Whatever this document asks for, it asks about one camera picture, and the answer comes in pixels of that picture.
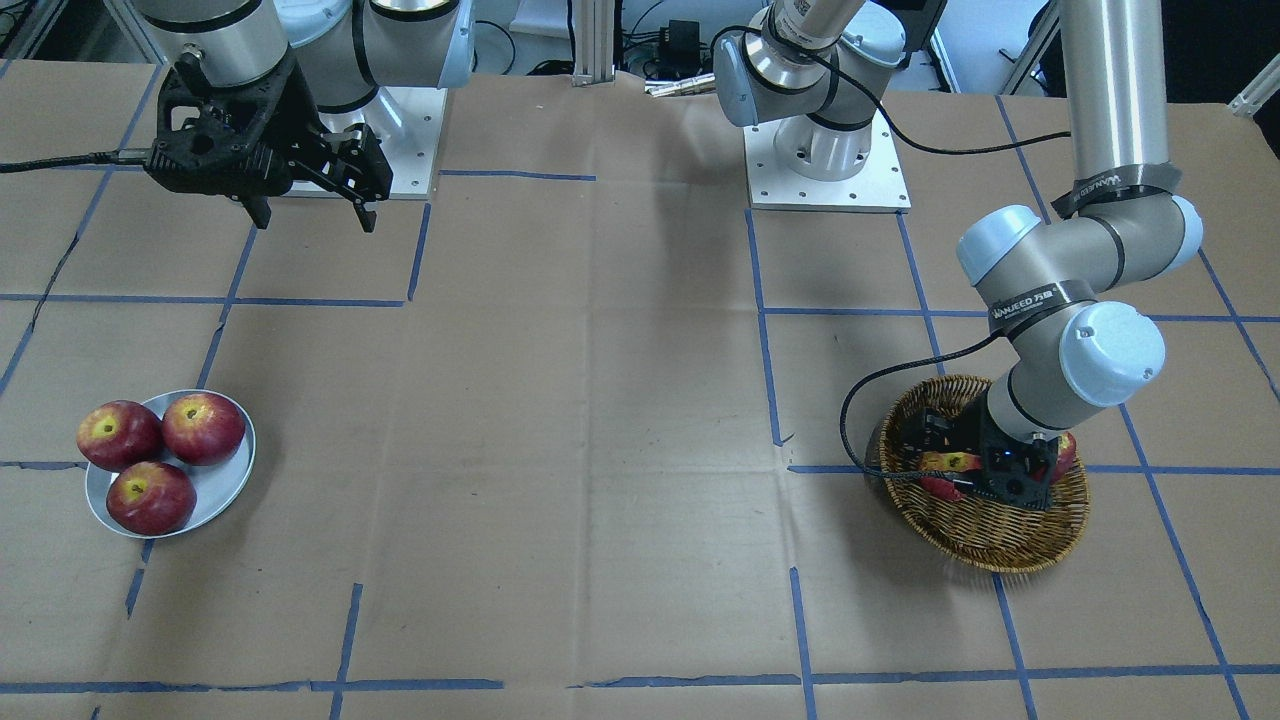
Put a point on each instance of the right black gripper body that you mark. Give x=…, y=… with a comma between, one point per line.
x=288, y=112

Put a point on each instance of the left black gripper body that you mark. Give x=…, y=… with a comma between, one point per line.
x=966, y=432

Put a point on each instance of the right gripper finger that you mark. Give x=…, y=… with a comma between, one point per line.
x=258, y=207
x=364, y=203

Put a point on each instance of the yellow red apple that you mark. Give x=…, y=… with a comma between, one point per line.
x=950, y=476

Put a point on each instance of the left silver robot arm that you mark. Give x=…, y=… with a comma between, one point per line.
x=819, y=69

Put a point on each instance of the dark red apple in basket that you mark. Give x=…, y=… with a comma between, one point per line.
x=1065, y=448

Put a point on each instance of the brown wicker basket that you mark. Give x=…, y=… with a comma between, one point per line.
x=982, y=533

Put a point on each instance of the red apple on plate far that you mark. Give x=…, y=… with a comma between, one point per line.
x=203, y=429

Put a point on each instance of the red apple on plate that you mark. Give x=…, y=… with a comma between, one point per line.
x=203, y=429
x=151, y=498
x=119, y=434

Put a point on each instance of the red apple on plate middle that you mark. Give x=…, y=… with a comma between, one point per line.
x=119, y=434

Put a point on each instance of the light blue plate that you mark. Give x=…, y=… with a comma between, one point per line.
x=217, y=485

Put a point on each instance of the red apple on plate outer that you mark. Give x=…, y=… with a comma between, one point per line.
x=151, y=498

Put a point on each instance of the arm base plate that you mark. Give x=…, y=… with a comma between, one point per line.
x=796, y=165
x=409, y=122

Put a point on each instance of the aluminium frame post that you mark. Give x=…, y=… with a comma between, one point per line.
x=593, y=27

